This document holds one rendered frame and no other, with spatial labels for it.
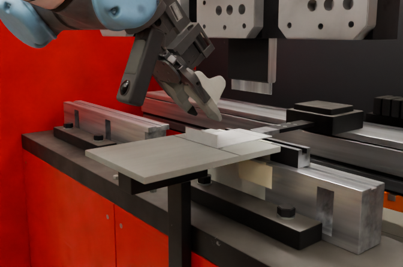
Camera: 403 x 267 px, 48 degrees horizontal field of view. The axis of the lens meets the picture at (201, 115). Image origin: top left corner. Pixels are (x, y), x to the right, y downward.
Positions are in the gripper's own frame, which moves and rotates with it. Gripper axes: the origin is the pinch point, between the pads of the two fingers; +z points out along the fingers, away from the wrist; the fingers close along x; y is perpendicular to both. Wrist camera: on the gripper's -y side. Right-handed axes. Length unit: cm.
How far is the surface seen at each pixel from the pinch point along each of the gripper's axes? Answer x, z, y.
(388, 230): 74, 212, 90
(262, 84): -3.6, 3.3, 11.3
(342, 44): 15, 31, 53
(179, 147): 0.0, 0.7, -6.6
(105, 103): 84, 24, 12
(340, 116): -6.1, 21.8, 21.7
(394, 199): 55, 166, 86
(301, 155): -13.0, 11.0, 4.0
